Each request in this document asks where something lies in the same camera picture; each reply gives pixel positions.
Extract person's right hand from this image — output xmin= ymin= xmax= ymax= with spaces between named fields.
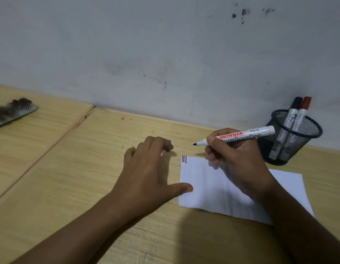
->
xmin=204 ymin=128 xmax=279 ymax=201

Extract person's left hand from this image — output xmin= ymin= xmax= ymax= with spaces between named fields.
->
xmin=109 ymin=136 xmax=194 ymax=219

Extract white board marker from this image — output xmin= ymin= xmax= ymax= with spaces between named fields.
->
xmin=193 ymin=125 xmax=276 ymax=147

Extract person's left forearm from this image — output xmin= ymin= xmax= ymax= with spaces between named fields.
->
xmin=11 ymin=190 xmax=139 ymax=264

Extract person's right forearm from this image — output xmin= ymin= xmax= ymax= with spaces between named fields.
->
xmin=256 ymin=181 xmax=340 ymax=264

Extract white paper sheet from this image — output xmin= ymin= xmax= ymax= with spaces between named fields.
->
xmin=178 ymin=155 xmax=315 ymax=226

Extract black mesh pen holder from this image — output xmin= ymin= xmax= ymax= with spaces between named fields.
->
xmin=257 ymin=109 xmax=323 ymax=166

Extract black capped white marker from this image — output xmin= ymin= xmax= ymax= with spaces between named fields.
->
xmin=277 ymin=97 xmax=303 ymax=160

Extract red capped white marker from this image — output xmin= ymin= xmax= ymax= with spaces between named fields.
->
xmin=285 ymin=96 xmax=312 ymax=160

